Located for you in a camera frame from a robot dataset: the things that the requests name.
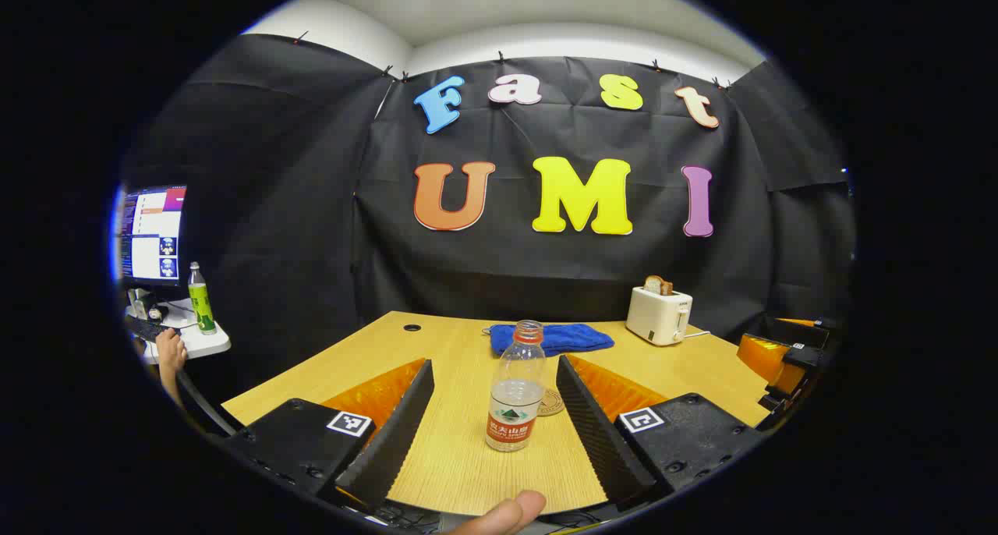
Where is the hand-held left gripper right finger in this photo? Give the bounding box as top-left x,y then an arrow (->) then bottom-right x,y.
555,354 -> 773,512

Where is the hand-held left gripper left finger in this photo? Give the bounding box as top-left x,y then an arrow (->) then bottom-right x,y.
211,358 -> 436,514

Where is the clear plastic water bottle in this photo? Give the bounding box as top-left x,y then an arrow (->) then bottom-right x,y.
485,320 -> 548,452

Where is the green label bottle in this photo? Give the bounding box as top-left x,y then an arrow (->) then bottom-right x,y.
187,261 -> 218,335

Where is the blue towel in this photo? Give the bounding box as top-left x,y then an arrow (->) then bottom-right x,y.
490,323 -> 615,358

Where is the white toaster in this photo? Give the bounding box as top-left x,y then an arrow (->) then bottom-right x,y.
625,285 -> 694,347

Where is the black backdrop cloth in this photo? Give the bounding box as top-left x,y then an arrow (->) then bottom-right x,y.
125,34 -> 857,411

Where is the white side table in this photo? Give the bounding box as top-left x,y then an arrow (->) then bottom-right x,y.
125,297 -> 232,364

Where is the black keyboard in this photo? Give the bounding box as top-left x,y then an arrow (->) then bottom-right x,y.
125,317 -> 182,342

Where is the computer monitor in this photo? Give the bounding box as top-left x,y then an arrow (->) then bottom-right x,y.
117,184 -> 188,286

